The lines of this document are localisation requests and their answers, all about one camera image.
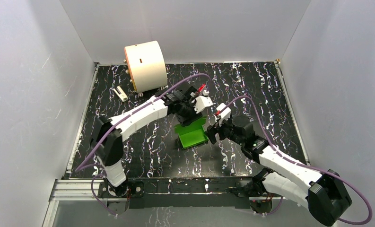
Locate small red block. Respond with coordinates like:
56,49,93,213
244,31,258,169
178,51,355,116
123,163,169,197
197,84,206,93

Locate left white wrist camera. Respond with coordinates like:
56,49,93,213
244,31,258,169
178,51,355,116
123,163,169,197
190,89,213,114

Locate small white black block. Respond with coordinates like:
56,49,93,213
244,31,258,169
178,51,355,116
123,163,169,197
114,86,128,102

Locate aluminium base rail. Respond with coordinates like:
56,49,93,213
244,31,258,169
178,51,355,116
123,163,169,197
42,177,339,227

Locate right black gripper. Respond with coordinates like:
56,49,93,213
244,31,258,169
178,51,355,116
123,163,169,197
204,115,244,146

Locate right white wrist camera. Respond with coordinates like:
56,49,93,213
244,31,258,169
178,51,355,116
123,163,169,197
214,103,231,127

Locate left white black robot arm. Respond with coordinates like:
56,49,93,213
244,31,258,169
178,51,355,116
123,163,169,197
90,86,212,197

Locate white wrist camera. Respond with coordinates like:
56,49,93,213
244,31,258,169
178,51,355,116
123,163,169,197
214,103,231,127
190,89,213,114

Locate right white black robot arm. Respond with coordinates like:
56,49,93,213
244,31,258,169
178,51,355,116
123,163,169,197
206,115,352,227

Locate white cylindrical drum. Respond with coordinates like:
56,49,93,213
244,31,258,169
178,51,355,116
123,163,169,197
124,41,167,93

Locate green paper box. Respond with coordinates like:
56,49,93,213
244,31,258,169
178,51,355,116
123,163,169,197
174,117,209,149

